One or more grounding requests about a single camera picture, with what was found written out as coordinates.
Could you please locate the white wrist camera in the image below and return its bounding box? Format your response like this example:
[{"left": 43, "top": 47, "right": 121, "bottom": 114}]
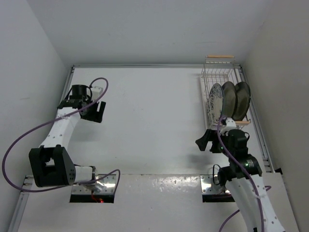
[
  {"left": 91, "top": 86, "right": 103, "bottom": 101},
  {"left": 220, "top": 117, "right": 237, "bottom": 134}
]

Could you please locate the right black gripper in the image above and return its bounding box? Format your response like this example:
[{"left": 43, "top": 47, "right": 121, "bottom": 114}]
[{"left": 196, "top": 128, "right": 233, "bottom": 157}]

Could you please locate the purple cable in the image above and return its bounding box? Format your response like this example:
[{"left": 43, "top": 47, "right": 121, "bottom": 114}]
[
  {"left": 1, "top": 77, "right": 121, "bottom": 193},
  {"left": 216, "top": 116, "right": 272, "bottom": 232}
]

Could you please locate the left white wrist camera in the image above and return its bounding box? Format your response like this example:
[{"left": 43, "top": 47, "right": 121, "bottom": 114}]
[{"left": 91, "top": 86, "right": 103, "bottom": 101}]

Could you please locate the blue floral white plate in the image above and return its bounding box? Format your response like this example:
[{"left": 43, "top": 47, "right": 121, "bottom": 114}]
[{"left": 208, "top": 83, "right": 223, "bottom": 124}]

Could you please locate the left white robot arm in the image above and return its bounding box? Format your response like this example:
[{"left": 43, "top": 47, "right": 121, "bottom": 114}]
[{"left": 29, "top": 85, "right": 106, "bottom": 188}]

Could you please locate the metal base plate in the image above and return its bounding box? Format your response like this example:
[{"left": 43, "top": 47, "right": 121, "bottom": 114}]
[
  {"left": 200, "top": 174, "right": 230, "bottom": 195},
  {"left": 71, "top": 174, "right": 117, "bottom": 195}
]

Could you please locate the white wire dish rack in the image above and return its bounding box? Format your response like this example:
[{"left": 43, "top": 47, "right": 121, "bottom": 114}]
[{"left": 199, "top": 55, "right": 251, "bottom": 130}]

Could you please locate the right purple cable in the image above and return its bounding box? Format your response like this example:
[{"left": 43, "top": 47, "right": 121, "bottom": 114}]
[{"left": 216, "top": 116, "right": 272, "bottom": 232}]

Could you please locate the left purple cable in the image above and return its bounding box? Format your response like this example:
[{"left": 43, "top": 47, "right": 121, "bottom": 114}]
[{"left": 1, "top": 77, "right": 121, "bottom": 193}]

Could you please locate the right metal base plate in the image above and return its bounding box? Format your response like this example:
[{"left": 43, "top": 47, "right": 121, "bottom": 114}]
[{"left": 200, "top": 174, "right": 230, "bottom": 195}]

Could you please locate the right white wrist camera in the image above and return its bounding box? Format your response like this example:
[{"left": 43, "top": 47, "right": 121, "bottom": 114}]
[{"left": 220, "top": 117, "right": 237, "bottom": 134}]

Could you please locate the black checkered rim plate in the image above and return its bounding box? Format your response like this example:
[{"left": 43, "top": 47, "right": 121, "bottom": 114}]
[{"left": 233, "top": 82, "right": 251, "bottom": 121}]

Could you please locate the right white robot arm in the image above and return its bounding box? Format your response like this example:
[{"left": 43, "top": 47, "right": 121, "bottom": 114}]
[{"left": 196, "top": 129, "right": 285, "bottom": 232}]

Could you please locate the silver rimmed cream plate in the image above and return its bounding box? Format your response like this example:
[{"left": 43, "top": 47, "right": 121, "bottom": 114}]
[{"left": 221, "top": 81, "right": 238, "bottom": 117}]

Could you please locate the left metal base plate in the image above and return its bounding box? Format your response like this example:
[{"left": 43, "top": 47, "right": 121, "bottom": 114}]
[{"left": 71, "top": 174, "right": 117, "bottom": 195}]

